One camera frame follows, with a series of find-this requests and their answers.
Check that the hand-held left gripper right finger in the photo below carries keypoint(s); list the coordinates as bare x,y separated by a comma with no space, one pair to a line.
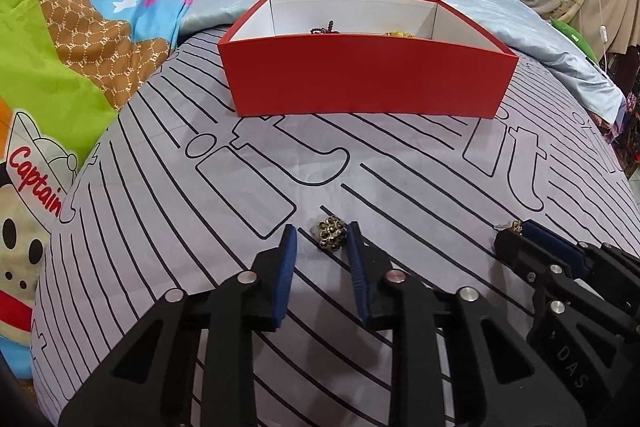
357,277

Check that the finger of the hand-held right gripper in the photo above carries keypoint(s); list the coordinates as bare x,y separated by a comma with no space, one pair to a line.
520,252
555,247

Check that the grey striped bed sheet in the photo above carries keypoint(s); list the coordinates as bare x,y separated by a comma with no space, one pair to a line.
150,207

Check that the green plush item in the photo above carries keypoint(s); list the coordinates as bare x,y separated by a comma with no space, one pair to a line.
575,34

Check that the dark patterned cloth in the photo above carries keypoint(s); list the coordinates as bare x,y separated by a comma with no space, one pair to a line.
627,117

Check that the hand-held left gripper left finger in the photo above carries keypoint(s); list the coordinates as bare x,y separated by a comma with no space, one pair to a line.
285,277

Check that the cartoon monkey printed blanket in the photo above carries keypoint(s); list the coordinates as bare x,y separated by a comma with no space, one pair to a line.
60,82

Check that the red cardboard box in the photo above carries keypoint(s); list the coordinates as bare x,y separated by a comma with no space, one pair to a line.
360,77

